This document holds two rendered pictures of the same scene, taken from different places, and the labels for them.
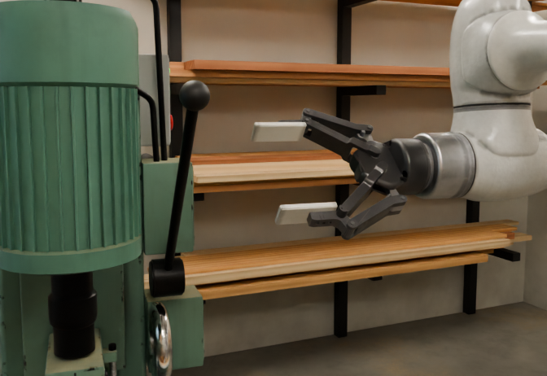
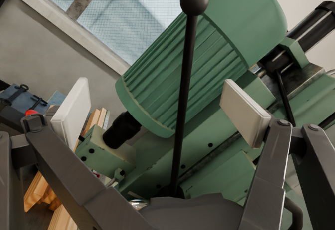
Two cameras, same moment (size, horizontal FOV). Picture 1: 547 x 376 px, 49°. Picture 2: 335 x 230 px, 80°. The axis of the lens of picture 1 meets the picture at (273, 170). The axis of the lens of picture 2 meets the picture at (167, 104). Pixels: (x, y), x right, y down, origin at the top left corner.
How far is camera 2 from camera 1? 0.74 m
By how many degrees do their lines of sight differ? 81
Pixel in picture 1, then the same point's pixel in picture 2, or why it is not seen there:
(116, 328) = (134, 175)
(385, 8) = not seen: outside the picture
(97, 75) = not seen: hidden behind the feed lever
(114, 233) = (133, 86)
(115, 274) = (158, 156)
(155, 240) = (198, 189)
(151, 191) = (226, 167)
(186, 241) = not seen: hidden behind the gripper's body
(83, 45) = not seen: outside the picture
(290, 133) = (244, 117)
